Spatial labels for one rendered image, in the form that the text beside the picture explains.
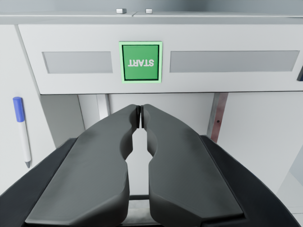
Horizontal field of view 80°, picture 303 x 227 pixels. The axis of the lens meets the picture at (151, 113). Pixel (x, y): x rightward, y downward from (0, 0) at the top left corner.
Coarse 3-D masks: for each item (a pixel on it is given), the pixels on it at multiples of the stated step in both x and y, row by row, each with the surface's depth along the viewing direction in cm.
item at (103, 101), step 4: (96, 96) 39; (100, 96) 39; (104, 96) 39; (100, 100) 40; (104, 100) 40; (108, 100) 42; (100, 104) 40; (104, 104) 40; (108, 104) 42; (100, 108) 41; (104, 108) 41; (108, 108) 42; (100, 112) 41; (104, 112) 41; (108, 112) 42; (100, 116) 42; (104, 116) 42
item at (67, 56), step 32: (32, 32) 23; (64, 32) 23; (96, 32) 23; (128, 32) 23; (160, 32) 23; (192, 32) 23; (224, 32) 24; (256, 32) 24; (288, 32) 24; (32, 64) 25; (64, 64) 25; (96, 64) 25; (192, 64) 26; (224, 64) 26; (256, 64) 26; (288, 64) 27
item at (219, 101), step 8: (216, 96) 42; (224, 96) 41; (216, 104) 42; (224, 104) 42; (216, 112) 43; (216, 120) 44; (208, 128) 48; (216, 128) 45; (208, 136) 48; (216, 136) 46
